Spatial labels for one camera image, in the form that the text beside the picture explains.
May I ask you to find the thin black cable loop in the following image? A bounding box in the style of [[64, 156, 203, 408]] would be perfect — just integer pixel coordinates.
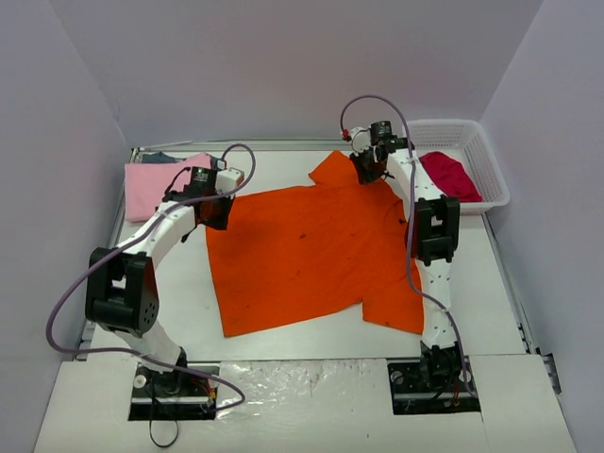
[[148, 400, 179, 448]]

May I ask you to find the white plastic basket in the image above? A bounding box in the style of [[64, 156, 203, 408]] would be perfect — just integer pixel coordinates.
[[409, 119, 511, 215]]

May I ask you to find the dark blue folded t shirt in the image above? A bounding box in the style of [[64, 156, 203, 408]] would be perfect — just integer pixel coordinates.
[[140, 151, 227, 171]]

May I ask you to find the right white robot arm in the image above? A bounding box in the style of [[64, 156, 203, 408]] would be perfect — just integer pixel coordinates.
[[341, 121, 461, 390]]

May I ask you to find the pink folded t shirt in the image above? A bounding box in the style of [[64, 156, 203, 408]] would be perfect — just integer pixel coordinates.
[[125, 153, 208, 223]]

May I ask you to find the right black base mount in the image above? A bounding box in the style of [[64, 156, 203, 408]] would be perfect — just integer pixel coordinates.
[[387, 359, 481, 416]]

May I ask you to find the orange t shirt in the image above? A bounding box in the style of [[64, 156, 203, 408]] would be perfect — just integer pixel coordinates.
[[206, 151, 424, 337]]

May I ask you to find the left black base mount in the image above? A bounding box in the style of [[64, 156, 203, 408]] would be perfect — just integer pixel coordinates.
[[128, 365, 218, 421]]

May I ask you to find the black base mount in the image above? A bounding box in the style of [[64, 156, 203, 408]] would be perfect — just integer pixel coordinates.
[[387, 359, 481, 416], [128, 365, 218, 421]]

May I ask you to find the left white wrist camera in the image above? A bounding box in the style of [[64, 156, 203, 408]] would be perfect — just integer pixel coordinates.
[[215, 168, 245, 193]]

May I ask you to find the red t shirt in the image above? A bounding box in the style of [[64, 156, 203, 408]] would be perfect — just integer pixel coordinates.
[[420, 151, 483, 203]]

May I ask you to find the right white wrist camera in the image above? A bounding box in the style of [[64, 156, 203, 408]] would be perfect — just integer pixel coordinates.
[[341, 126, 371, 154]]

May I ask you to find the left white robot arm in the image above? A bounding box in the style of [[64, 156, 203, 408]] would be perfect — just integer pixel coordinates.
[[85, 166, 244, 394]]

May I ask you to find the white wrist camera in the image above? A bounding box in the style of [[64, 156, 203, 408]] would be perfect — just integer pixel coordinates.
[[215, 168, 245, 193], [341, 126, 371, 154]]

